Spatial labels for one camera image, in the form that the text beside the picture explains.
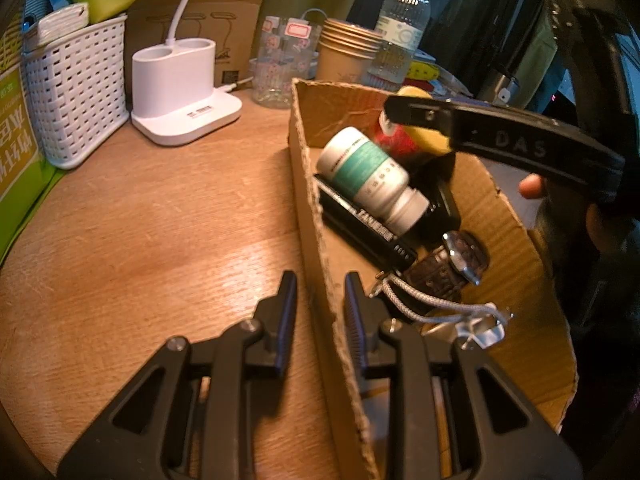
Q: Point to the silver steel tumbler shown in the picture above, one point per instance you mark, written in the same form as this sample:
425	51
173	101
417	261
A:
500	87

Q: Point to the stack of brown paper cups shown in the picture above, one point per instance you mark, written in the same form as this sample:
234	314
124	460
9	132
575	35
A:
345	60

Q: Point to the yellow wipes pack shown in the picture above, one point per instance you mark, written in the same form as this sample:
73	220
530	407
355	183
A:
422	71

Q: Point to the white plastic basket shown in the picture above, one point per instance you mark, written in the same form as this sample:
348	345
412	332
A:
75	90

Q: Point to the clear plastic water bottle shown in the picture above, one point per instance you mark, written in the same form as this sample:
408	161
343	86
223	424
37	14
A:
400	35

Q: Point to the white desk lamp base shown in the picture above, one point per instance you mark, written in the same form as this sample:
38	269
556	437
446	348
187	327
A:
175	85

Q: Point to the brown cardboard box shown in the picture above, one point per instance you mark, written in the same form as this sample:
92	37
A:
510	260

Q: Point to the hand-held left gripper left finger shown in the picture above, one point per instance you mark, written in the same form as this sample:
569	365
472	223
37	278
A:
285	320

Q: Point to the person's right hand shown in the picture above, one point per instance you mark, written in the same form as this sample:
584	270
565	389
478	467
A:
531	187

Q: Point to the long black case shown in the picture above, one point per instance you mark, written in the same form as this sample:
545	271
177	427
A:
350	220

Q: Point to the olive hanging cloth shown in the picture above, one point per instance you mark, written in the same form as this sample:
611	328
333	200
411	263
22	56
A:
537	60

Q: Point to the red and yellow toy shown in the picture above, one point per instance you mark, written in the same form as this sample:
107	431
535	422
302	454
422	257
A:
425	137

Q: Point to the green printed carton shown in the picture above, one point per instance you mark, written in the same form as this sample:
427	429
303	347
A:
20	135

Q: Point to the white green-label pill bottle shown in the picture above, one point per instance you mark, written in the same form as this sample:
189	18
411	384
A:
370	170

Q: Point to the flat brown cardboard carton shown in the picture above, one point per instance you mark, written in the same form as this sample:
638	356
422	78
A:
235	20

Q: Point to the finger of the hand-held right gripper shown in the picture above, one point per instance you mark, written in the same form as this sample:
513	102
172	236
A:
500	135

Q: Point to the pink-print drinking glass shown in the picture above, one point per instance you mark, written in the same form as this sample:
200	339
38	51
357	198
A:
280	60

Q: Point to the white tissues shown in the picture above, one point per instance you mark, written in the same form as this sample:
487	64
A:
62	20

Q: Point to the person's right forearm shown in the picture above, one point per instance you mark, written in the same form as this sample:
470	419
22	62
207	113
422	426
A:
600	285

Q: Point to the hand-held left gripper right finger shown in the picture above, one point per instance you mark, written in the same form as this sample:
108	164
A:
352	320

